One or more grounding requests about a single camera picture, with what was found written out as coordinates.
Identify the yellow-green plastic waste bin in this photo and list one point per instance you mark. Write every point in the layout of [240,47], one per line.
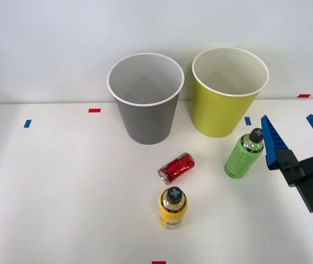
[216,112]

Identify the yellow plastic bottle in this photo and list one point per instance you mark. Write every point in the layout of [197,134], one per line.
[172,213]

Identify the green plastic bottle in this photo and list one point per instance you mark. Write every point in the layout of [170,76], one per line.
[238,159]

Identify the red drink can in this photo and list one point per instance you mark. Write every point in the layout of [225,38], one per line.
[177,167]

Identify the grey plastic waste bin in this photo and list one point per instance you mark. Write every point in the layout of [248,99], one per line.
[148,123]

